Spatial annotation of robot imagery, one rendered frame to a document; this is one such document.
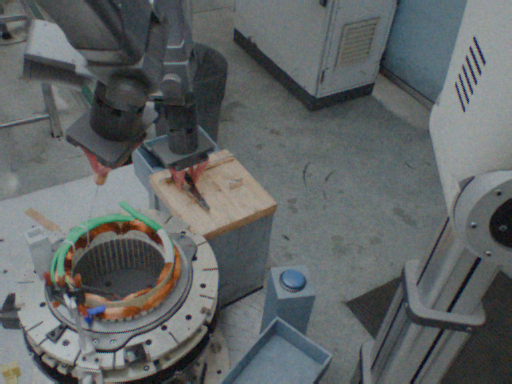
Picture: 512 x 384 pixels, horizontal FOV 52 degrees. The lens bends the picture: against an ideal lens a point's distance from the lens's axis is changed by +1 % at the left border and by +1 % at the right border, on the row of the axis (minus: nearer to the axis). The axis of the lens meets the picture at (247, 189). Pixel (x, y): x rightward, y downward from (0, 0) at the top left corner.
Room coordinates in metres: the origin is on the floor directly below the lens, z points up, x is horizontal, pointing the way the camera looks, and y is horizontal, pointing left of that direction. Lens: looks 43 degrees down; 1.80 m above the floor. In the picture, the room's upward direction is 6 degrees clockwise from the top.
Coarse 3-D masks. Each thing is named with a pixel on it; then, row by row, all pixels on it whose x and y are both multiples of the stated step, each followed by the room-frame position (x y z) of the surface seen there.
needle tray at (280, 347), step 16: (272, 336) 0.49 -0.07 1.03; (288, 336) 0.48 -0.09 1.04; (304, 336) 0.47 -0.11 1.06; (256, 352) 0.45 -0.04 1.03; (272, 352) 0.46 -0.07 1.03; (288, 352) 0.46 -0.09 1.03; (304, 352) 0.46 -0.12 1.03; (320, 352) 0.45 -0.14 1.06; (240, 368) 0.42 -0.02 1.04; (256, 368) 0.43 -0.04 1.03; (272, 368) 0.43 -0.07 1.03; (288, 368) 0.43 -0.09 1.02; (304, 368) 0.44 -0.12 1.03; (320, 368) 0.42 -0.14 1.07
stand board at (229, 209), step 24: (216, 168) 0.86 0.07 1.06; (240, 168) 0.86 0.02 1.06; (168, 192) 0.77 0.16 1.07; (216, 192) 0.78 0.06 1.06; (240, 192) 0.79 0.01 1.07; (264, 192) 0.80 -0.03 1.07; (192, 216) 0.71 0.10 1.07; (216, 216) 0.71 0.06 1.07; (240, 216) 0.72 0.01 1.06; (264, 216) 0.75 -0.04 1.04
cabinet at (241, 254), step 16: (160, 208) 0.80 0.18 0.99; (256, 224) 0.74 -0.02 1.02; (224, 240) 0.70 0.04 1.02; (240, 240) 0.72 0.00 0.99; (256, 240) 0.75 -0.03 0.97; (224, 256) 0.70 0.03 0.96; (240, 256) 0.72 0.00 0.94; (256, 256) 0.75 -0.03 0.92; (224, 272) 0.70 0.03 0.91; (240, 272) 0.73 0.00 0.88; (256, 272) 0.75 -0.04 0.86; (224, 288) 0.70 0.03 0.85; (240, 288) 0.73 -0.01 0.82; (256, 288) 0.76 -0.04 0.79; (224, 304) 0.70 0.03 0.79
